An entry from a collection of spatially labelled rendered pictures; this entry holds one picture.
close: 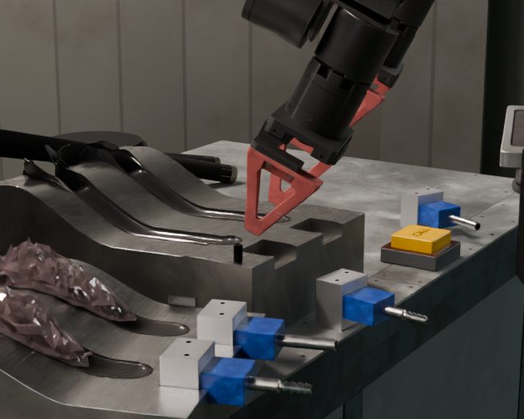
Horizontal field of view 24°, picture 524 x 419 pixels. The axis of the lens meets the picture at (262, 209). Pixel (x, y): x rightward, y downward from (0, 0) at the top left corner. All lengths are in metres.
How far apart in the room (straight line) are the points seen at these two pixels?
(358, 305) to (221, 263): 0.16
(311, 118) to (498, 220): 0.82
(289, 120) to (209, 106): 2.93
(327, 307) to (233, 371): 0.31
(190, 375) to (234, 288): 0.25
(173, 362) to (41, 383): 0.11
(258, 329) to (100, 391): 0.18
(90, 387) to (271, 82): 2.88
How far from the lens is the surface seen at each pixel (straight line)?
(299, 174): 1.01
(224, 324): 1.16
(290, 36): 1.04
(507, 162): 1.15
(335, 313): 1.35
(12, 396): 1.07
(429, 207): 1.72
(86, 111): 4.09
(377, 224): 1.77
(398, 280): 1.53
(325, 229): 1.46
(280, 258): 1.37
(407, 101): 3.65
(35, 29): 4.12
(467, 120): 3.64
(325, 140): 1.03
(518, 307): 2.03
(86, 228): 1.42
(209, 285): 1.31
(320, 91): 1.03
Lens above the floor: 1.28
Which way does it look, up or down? 15 degrees down
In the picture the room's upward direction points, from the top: straight up
